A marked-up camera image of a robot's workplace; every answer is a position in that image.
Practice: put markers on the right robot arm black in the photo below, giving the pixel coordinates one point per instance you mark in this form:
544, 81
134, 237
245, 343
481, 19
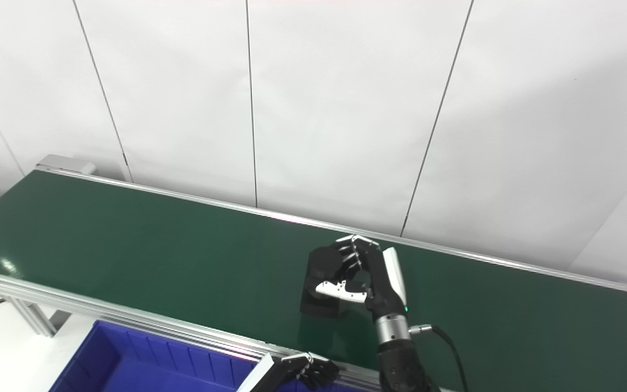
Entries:
398, 365

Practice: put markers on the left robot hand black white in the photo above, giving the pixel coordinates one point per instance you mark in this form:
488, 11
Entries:
297, 370

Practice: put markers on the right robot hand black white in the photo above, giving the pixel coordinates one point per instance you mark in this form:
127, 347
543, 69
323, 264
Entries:
381, 277

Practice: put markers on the aluminium conveyor leg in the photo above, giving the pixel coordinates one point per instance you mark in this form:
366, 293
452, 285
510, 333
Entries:
36, 318

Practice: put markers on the green conveyor belt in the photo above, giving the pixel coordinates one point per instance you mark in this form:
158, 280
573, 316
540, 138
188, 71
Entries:
128, 321
155, 245

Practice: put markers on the blue plastic bin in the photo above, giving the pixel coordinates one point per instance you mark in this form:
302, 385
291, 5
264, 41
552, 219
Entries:
145, 375

